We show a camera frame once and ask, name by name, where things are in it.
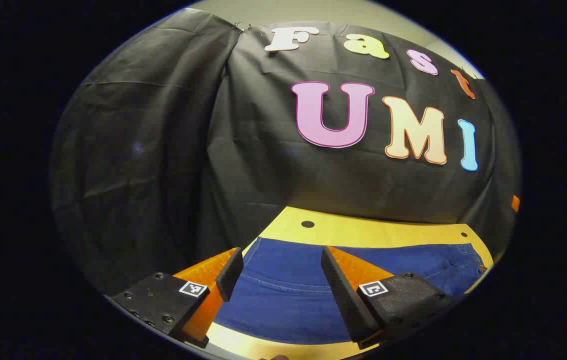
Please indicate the blue denim jeans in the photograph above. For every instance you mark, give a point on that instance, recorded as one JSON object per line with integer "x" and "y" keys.
{"x": 283, "y": 300}

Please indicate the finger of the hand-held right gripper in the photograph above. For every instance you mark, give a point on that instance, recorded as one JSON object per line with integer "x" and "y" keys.
{"x": 515, "y": 203}

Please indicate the black backdrop cloth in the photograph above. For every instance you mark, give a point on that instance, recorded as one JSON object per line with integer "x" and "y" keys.
{"x": 263, "y": 165}

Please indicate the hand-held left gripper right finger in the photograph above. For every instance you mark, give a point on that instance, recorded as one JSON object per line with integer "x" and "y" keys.
{"x": 343, "y": 295}

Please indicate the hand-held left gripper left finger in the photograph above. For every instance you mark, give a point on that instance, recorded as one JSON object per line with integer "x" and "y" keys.
{"x": 231, "y": 275}

